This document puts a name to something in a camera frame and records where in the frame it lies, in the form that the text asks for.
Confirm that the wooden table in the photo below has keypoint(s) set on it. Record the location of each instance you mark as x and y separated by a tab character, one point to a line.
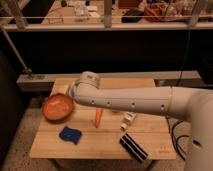
102	142

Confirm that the black white striped box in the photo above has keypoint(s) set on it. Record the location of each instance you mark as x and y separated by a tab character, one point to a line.
133	148

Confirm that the orange carrot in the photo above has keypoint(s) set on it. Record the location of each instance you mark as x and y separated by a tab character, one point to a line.
99	112

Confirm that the blue cloth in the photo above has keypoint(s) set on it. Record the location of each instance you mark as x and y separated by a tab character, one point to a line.
71	135

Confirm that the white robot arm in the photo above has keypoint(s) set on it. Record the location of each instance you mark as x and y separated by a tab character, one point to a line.
192	105

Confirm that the diagonal metal pole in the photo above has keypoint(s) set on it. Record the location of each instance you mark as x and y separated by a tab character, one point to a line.
27	70

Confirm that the white plastic bottle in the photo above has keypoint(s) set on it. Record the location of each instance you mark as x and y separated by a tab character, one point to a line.
128	119

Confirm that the grey metal base beam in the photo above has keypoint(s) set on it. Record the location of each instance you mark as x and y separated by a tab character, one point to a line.
44	82

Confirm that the orange ceramic bowl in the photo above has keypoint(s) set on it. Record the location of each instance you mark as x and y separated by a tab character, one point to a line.
57	107

